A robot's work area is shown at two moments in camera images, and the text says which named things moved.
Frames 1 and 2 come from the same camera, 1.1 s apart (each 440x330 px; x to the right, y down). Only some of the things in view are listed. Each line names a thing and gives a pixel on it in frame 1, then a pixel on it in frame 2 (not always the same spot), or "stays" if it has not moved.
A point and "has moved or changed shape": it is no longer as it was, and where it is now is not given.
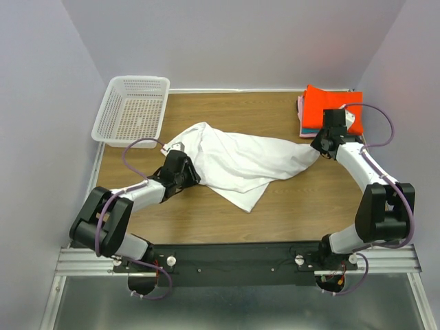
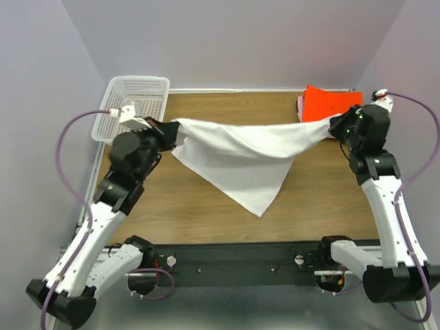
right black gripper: (315, 144) to (337, 122)
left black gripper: (194, 177) to (166, 132)
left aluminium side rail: (96, 170) stays
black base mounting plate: (237, 264) stays
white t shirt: (240, 166) has moved or changed shape
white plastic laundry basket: (135, 107) stays
